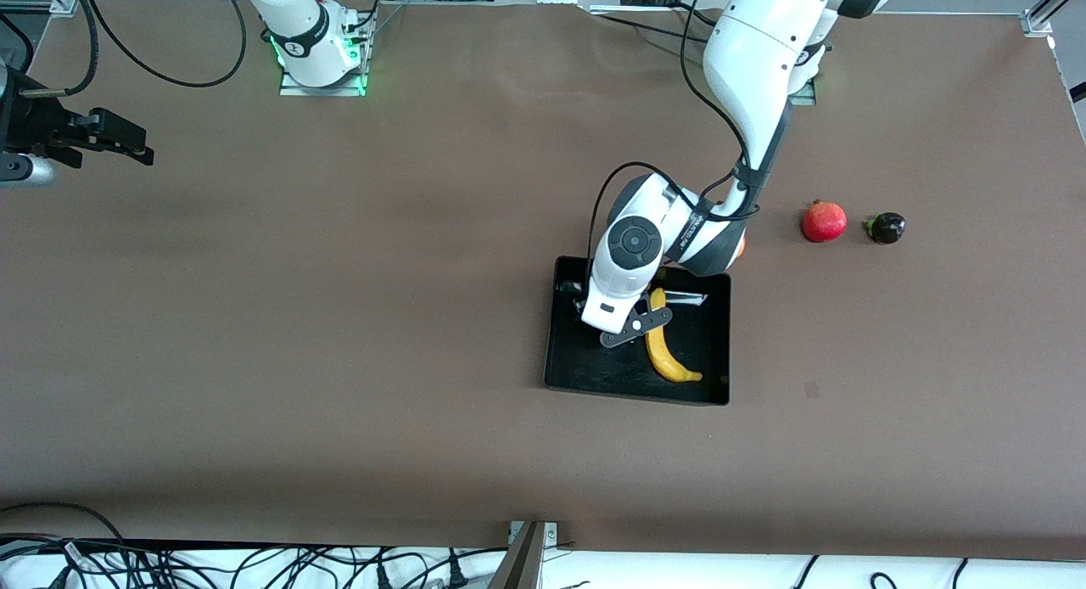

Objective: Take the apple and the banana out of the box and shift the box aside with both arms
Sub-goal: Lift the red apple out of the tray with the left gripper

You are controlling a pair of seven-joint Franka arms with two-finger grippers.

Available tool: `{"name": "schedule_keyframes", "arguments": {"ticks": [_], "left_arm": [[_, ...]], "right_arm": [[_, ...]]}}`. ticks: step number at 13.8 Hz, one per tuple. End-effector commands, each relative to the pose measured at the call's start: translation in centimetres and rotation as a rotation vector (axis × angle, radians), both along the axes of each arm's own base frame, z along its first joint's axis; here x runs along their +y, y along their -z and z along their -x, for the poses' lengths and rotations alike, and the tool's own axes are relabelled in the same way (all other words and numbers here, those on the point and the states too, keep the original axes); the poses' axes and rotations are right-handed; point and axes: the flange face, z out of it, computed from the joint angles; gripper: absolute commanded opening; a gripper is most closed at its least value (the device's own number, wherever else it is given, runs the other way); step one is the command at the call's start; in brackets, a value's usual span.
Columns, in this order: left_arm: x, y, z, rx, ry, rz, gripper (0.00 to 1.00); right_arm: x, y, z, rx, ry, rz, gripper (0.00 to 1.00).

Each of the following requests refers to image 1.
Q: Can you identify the aluminium camera post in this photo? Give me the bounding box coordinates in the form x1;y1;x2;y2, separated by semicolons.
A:
487;521;548;589

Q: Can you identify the yellow banana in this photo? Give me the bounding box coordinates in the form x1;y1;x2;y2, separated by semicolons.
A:
645;288;703;383

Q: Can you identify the red pomegranate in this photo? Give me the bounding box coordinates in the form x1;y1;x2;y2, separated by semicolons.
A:
802;199;848;244

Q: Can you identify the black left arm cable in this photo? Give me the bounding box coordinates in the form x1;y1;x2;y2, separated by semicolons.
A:
585;0;764;263

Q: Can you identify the black cable across table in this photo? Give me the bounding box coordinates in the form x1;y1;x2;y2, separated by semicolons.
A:
585;3;709;45

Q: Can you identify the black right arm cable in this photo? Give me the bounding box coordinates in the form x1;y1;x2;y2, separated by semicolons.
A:
75;0;248;88

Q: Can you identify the metal post bracket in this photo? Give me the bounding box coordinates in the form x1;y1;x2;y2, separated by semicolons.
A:
507;521;559;546

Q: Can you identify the black plastic box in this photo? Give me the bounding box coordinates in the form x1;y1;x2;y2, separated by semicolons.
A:
543;255;732;407

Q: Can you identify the dark purple mangosteen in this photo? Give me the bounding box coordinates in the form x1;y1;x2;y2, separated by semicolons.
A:
863;212;907;245

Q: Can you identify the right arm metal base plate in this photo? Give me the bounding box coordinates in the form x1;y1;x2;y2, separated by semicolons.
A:
280;8;375;98

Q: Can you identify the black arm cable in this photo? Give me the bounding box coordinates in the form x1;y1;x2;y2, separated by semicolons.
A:
585;0;764;263
75;0;248;88

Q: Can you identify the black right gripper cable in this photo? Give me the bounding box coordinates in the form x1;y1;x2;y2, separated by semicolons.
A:
21;0;99;98

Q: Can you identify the black looped floor cable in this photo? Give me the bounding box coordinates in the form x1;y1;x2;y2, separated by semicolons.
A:
0;502;128;546

